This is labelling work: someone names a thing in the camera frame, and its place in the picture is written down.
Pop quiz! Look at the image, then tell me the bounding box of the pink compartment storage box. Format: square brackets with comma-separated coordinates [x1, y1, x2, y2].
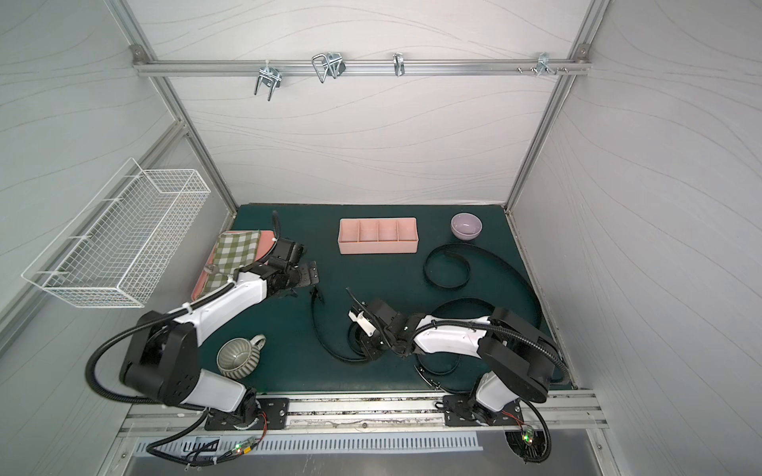
[337, 217, 419, 255]

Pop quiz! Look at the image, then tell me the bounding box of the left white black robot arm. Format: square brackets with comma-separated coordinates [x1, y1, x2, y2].
[85, 238, 319, 430]

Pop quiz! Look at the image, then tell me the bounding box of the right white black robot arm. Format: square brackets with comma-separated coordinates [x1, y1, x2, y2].
[348, 299, 571, 426]

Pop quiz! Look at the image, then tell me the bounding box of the pink plastic tray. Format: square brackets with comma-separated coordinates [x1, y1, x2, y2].
[190, 230, 278, 305]

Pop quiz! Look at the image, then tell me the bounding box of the green checkered cloth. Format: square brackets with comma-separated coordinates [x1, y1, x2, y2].
[196, 231, 263, 299]

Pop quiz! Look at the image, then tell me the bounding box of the dark green table mat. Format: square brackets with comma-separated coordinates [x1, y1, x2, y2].
[200, 204, 535, 393]

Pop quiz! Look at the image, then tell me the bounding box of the grey ribbed ceramic mug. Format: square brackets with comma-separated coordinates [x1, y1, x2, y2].
[216, 334, 267, 380]

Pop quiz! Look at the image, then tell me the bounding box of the purple small bowl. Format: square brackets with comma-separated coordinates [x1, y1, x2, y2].
[450, 212, 483, 241]

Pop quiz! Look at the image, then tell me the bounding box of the metal hook clamp left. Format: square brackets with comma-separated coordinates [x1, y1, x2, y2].
[254, 65, 282, 101]

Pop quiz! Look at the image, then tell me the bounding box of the metal hook clamp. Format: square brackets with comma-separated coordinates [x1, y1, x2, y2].
[311, 52, 346, 83]
[254, 65, 282, 101]
[516, 53, 570, 77]

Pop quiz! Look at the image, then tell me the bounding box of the metal hook clamp centre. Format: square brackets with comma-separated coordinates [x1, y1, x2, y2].
[311, 52, 346, 83]

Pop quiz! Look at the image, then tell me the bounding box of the metal hook clamp right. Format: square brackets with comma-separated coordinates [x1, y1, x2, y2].
[516, 53, 570, 77]

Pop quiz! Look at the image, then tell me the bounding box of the white wire basket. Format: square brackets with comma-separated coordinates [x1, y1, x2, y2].
[21, 159, 210, 309]

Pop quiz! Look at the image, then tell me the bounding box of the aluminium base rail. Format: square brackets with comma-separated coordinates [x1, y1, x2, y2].
[118, 389, 609, 438]

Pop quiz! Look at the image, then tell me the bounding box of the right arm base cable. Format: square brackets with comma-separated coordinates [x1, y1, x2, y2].
[504, 397, 559, 465]

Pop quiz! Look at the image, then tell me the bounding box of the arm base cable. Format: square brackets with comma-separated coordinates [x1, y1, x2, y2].
[504, 397, 559, 465]
[146, 409, 270, 468]

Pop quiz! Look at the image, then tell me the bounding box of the left arm base cable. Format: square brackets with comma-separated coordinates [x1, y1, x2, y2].
[146, 409, 270, 468]

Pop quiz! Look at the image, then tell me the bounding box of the metal ring clamp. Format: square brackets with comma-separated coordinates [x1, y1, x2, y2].
[393, 53, 405, 77]

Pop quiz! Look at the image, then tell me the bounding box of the aluminium crossbar rail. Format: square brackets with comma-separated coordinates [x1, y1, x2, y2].
[133, 57, 593, 77]

